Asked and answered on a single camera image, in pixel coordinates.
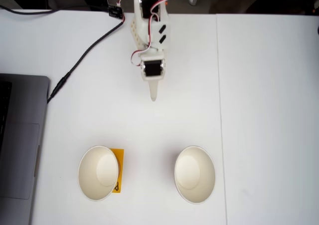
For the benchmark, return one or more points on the yellow handwritten sticky note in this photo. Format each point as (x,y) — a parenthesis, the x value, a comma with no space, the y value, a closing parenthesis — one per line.
(120,160)

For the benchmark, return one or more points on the brown paper cup with note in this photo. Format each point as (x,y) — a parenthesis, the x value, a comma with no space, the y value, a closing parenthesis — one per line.
(98,172)

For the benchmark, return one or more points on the black controller board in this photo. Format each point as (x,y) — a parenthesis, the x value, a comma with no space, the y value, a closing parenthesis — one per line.
(115,11)

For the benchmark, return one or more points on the dark grey laptop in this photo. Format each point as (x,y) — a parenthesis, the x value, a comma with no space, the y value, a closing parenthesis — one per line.
(22,147)

